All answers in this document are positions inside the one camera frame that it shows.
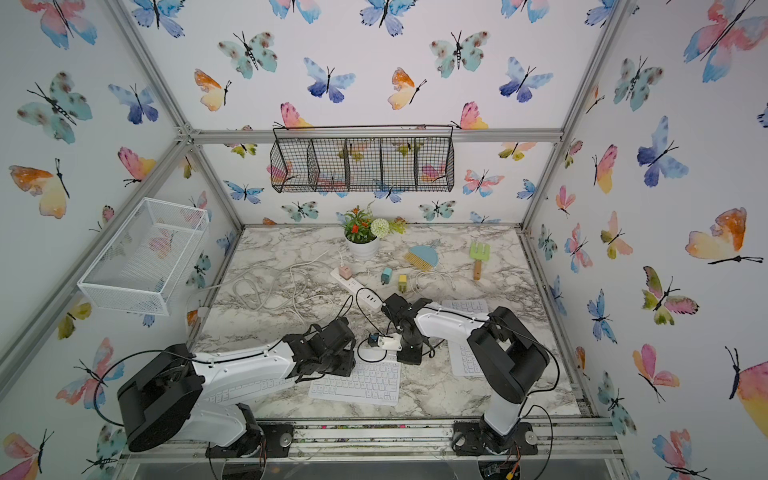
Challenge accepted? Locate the pink USB charger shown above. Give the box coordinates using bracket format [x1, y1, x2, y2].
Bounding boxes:
[338, 265, 353, 280]

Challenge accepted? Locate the black charging cable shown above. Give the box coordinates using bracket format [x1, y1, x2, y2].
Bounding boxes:
[353, 287, 445, 364]

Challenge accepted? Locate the white power strip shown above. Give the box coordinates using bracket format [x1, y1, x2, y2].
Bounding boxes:
[330, 268, 383, 311]

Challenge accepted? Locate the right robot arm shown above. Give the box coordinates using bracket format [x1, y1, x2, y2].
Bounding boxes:
[381, 294, 551, 449]

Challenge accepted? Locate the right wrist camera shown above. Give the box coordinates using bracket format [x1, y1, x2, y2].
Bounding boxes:
[367, 333, 402, 352]

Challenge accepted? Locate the black wire wall basket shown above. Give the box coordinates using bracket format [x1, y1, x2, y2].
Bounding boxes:
[268, 124, 455, 194]

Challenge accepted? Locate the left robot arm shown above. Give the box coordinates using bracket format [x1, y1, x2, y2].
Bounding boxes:
[117, 317, 356, 458]

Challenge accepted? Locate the potted artificial plant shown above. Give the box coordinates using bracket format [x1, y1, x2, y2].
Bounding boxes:
[337, 203, 408, 261]

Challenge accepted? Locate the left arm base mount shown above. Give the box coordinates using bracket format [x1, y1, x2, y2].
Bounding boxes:
[205, 423, 295, 461]

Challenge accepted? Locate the white keyboard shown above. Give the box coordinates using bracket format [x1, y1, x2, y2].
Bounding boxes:
[442, 299, 488, 377]
[201, 379, 295, 405]
[309, 358, 401, 406]

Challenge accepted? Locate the teal USB charger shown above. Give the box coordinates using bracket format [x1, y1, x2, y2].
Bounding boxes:
[380, 267, 393, 285]

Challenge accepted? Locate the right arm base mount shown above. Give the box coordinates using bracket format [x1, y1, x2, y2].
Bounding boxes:
[450, 420, 538, 457]

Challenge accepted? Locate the white mesh wall basket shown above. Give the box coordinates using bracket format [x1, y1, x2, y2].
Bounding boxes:
[77, 197, 209, 316]

